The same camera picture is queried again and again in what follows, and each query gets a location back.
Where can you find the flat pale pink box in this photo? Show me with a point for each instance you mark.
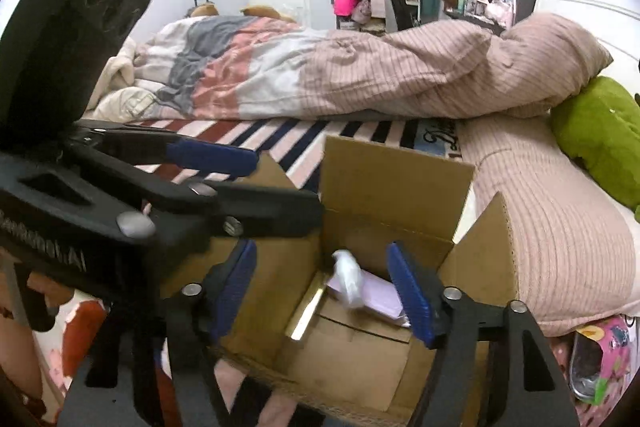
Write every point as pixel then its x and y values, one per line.
pixel 380 299

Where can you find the brown plush cushion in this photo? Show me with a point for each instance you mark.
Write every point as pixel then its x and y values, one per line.
pixel 265 12

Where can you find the shiny gold strip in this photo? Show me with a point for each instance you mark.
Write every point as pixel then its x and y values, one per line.
pixel 306 307

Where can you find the red and white printed cloth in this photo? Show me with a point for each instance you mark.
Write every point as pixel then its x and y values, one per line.
pixel 75 337

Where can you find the white headboard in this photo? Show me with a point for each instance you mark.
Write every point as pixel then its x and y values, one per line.
pixel 590 7

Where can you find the cream fleece blanket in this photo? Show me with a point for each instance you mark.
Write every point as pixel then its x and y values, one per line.
pixel 117 77

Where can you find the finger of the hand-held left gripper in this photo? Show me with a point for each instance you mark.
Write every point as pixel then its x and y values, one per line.
pixel 212 158
pixel 272 212

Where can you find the pink ribbed blanket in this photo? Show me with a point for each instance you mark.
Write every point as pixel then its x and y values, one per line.
pixel 425 67

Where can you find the white plastic bottle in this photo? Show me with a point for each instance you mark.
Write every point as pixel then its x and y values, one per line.
pixel 348 279

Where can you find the black suitcase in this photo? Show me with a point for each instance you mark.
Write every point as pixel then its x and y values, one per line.
pixel 202 7

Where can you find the striped bed sheet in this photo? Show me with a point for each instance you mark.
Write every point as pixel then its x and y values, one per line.
pixel 295 142

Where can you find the pastel colour block duvet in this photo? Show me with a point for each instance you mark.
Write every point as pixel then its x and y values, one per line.
pixel 230 62

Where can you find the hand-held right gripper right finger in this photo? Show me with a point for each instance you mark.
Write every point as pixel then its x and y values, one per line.
pixel 409 294

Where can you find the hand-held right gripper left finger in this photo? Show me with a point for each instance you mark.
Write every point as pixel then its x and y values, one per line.
pixel 234 289

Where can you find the brown cardboard box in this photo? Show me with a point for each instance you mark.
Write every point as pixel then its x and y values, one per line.
pixel 390 187

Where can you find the pink printed packet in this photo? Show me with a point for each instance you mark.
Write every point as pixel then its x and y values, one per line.
pixel 607 357

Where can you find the green plush toy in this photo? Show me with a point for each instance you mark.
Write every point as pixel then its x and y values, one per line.
pixel 600 132

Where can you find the person's left forearm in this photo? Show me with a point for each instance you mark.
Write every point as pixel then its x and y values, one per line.
pixel 17 342

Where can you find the pink ribbed pillow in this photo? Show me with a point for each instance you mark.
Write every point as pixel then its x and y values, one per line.
pixel 550 217

